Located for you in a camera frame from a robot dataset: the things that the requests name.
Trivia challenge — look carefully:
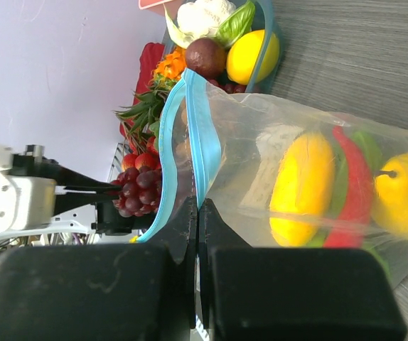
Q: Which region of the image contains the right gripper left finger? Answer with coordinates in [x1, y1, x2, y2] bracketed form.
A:
[0, 197, 198, 340]

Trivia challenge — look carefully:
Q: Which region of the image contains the pink compartment organizer box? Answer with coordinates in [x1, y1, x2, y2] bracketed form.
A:
[138, 0, 169, 10]

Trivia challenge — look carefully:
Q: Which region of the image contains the yellow lemon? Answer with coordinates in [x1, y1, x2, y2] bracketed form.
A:
[226, 30, 280, 85]

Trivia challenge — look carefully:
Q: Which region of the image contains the clear zip top bag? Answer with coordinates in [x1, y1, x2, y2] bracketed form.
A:
[129, 67, 408, 341]

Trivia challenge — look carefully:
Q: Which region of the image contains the purple passion fruit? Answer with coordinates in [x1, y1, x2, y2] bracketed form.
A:
[186, 38, 227, 79]

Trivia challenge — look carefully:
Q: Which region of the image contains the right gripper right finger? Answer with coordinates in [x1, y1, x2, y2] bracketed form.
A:
[198, 200, 407, 340]

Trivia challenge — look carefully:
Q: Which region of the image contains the teal food tray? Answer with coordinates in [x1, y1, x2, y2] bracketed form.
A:
[156, 1, 283, 93]

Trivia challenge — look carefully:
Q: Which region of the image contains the yellow pear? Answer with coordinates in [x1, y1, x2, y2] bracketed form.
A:
[372, 153, 408, 239]

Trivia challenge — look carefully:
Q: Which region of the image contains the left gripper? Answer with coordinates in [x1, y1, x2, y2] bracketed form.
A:
[51, 166, 154, 235]

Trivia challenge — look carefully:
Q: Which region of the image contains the white cauliflower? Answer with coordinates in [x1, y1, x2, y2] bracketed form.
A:
[164, 1, 256, 49]

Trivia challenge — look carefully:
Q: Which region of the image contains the purple grape bunch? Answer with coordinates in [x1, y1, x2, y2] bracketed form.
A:
[110, 166, 162, 217]

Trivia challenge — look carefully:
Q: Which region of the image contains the red chili pepper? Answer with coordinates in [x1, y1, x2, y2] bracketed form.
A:
[323, 126, 374, 248]

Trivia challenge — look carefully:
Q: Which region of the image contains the green starfruit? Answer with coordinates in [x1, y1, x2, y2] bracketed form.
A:
[269, 132, 335, 247]

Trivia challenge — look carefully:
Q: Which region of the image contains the red cloth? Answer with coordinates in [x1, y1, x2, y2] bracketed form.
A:
[114, 43, 168, 144]

